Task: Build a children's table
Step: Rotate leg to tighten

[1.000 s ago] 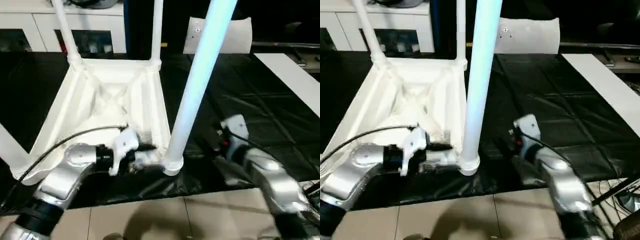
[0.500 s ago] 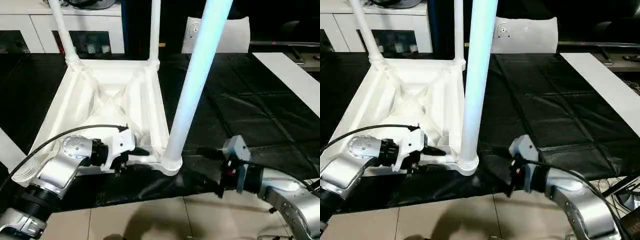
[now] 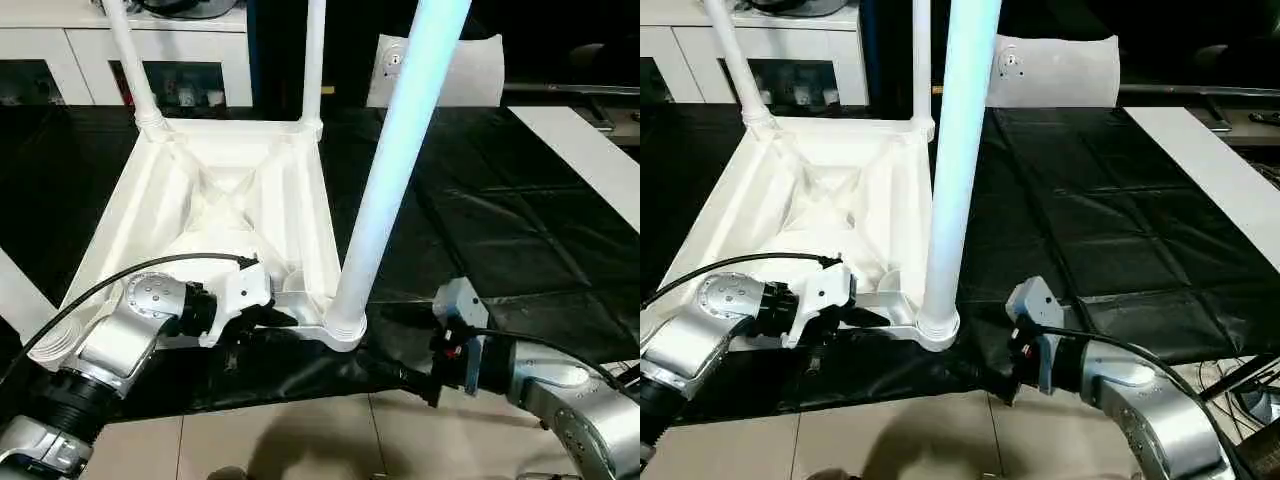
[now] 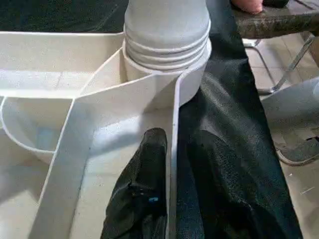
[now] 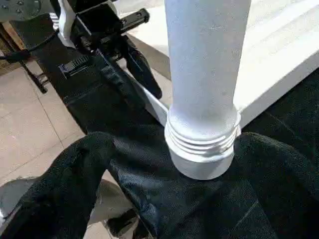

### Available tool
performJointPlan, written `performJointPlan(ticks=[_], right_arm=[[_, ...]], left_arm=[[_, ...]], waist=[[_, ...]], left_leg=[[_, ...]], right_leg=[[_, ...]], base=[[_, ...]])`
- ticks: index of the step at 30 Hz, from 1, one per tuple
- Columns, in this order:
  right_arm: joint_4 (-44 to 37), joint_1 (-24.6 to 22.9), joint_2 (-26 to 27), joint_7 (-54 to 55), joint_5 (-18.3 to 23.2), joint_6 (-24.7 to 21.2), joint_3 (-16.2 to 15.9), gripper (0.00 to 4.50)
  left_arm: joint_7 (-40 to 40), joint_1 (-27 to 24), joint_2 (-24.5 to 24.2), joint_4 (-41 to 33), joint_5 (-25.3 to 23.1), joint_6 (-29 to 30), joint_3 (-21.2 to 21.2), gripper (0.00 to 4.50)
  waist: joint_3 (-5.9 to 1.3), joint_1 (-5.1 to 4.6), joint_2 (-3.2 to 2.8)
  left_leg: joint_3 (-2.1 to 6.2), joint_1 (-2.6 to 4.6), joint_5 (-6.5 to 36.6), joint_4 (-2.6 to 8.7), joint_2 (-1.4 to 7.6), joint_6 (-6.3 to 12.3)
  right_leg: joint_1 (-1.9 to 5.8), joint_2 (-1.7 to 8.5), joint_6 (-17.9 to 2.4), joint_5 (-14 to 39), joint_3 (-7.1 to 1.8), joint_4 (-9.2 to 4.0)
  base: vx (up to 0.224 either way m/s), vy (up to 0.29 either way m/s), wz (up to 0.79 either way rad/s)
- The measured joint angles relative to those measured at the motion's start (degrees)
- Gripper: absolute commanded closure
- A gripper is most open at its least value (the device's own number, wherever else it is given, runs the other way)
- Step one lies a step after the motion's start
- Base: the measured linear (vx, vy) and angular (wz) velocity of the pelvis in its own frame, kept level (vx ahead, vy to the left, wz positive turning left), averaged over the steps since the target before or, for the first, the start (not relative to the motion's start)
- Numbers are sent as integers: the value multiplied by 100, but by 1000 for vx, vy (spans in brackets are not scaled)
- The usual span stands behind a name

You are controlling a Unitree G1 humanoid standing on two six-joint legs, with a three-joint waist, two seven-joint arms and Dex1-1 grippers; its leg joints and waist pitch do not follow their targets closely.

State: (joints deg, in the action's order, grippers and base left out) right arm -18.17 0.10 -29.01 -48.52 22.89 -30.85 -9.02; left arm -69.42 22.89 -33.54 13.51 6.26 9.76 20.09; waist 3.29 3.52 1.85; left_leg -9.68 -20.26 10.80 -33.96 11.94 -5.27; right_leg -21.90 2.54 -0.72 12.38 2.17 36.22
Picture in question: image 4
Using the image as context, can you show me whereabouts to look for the white plastic table leg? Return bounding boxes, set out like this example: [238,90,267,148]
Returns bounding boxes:
[121,0,213,73]

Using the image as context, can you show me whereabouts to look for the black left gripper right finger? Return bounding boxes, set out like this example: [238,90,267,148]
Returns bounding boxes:
[185,128,304,239]

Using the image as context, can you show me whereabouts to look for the white plastic table top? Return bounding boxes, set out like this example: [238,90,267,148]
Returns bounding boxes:
[0,30,213,239]

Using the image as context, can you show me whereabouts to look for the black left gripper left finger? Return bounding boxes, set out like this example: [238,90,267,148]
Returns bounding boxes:
[99,127,168,239]

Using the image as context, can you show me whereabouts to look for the black table mat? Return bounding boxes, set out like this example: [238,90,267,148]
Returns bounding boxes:
[0,0,310,239]

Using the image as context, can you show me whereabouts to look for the grey stand base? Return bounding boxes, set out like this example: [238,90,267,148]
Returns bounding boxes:
[275,135,319,168]

